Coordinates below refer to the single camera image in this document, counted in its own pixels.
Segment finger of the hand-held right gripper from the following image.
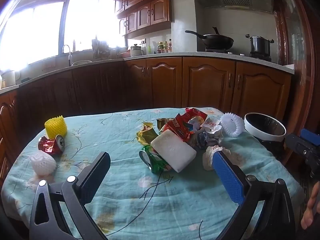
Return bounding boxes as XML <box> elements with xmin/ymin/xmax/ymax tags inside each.
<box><xmin>301</xmin><ymin>129</ymin><xmax>320</xmax><ymax>146</ymax></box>
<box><xmin>285</xmin><ymin>133</ymin><xmax>320</xmax><ymax>178</ymax></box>

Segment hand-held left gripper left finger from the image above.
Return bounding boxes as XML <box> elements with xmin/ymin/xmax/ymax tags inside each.
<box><xmin>29</xmin><ymin>151</ymin><xmax>111</xmax><ymax>240</ymax></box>

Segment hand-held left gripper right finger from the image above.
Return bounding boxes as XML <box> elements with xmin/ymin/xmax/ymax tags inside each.
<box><xmin>212</xmin><ymin>151</ymin><xmax>296</xmax><ymax>240</ymax></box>

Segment white rimmed trash bin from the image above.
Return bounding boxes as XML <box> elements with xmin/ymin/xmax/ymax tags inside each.
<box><xmin>244</xmin><ymin>112</ymin><xmax>287</xmax><ymax>155</ymax></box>

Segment white paper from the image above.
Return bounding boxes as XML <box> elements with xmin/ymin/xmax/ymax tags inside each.
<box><xmin>187</xmin><ymin>116</ymin><xmax>224</xmax><ymax>150</ymax></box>

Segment person's right hand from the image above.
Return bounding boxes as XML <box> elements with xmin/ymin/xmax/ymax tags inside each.
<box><xmin>301</xmin><ymin>181</ymin><xmax>320</xmax><ymax>230</ymax></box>

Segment clear plastic wrap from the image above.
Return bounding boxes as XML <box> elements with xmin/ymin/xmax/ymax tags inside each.
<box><xmin>202</xmin><ymin>145</ymin><xmax>234</xmax><ymax>172</ymax></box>

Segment floral teal tablecloth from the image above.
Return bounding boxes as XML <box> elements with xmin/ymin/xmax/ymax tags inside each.
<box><xmin>1</xmin><ymin>107</ymin><xmax>305</xmax><ymax>240</ymax></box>

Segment crushed red can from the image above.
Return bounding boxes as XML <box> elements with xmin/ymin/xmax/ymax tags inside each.
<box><xmin>38</xmin><ymin>134</ymin><xmax>66</xmax><ymax>155</ymax></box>

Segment white foam net ball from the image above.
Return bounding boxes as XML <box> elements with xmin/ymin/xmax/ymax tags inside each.
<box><xmin>29</xmin><ymin>151</ymin><xmax>57</xmax><ymax>175</ymax></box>

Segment wooden door with glass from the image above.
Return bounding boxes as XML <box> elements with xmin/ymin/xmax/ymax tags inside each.
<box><xmin>275</xmin><ymin>0</ymin><xmax>318</xmax><ymax>155</ymax></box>

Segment yellow foam fruit net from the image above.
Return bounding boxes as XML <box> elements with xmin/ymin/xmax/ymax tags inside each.
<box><xmin>44</xmin><ymin>114</ymin><xmax>68</xmax><ymax>139</ymax></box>

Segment gold green snack wrapper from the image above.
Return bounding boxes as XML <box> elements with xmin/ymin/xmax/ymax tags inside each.
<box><xmin>136</xmin><ymin>118</ymin><xmax>173</xmax><ymax>145</ymax></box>

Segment white foam block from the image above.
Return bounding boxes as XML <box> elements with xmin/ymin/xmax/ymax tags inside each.
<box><xmin>150</xmin><ymin>129</ymin><xmax>197</xmax><ymax>173</ymax></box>

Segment crushed green can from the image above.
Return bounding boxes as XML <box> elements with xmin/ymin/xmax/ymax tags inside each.
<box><xmin>139</xmin><ymin>145</ymin><xmax>180</xmax><ymax>174</ymax></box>

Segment red snack bag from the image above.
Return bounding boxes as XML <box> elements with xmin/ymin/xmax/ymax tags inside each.
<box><xmin>162</xmin><ymin>107</ymin><xmax>208</xmax><ymax>140</ymax></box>

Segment wooden base cabinets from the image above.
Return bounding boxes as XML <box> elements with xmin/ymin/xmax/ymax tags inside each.
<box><xmin>0</xmin><ymin>56</ymin><xmax>292</xmax><ymax>140</ymax></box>

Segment steel cooking pot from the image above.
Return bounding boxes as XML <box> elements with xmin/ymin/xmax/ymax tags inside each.
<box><xmin>245</xmin><ymin>34</ymin><xmax>275</xmax><ymax>55</ymax></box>

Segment white basin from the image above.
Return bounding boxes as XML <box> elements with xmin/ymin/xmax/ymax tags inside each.
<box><xmin>71</xmin><ymin>60</ymin><xmax>93</xmax><ymax>67</ymax></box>

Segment chrome faucet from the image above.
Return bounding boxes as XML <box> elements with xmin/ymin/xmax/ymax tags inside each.
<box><xmin>62</xmin><ymin>44</ymin><xmax>73</xmax><ymax>67</ymax></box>

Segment utensil rack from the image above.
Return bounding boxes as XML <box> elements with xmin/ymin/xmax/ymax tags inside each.
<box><xmin>91</xmin><ymin>37</ymin><xmax>110</xmax><ymax>59</ymax></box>

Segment white kettle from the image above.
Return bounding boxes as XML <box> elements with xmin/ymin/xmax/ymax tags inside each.
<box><xmin>1</xmin><ymin>70</ymin><xmax>20</xmax><ymax>88</ymax></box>

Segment white rice cooker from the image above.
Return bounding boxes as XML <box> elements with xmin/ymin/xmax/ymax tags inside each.
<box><xmin>130</xmin><ymin>44</ymin><xmax>145</xmax><ymax>57</ymax></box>

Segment black wok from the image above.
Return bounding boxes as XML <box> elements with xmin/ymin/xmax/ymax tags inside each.
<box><xmin>185</xmin><ymin>27</ymin><xmax>235</xmax><ymax>50</ymax></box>

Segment grey kitchen countertop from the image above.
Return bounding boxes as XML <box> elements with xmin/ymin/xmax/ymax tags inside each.
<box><xmin>0</xmin><ymin>51</ymin><xmax>295</xmax><ymax>94</ymax></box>

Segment kitchen window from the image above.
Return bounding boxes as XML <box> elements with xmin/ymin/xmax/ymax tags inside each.
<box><xmin>0</xmin><ymin>0</ymin><xmax>125</xmax><ymax>72</ymax></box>

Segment white foam net ring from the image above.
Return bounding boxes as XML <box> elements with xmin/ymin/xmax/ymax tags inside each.
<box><xmin>220</xmin><ymin>112</ymin><xmax>245</xmax><ymax>138</ymax></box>

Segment wooden wall cabinets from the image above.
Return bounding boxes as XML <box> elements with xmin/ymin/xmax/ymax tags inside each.
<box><xmin>111</xmin><ymin>0</ymin><xmax>184</xmax><ymax>39</ymax></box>

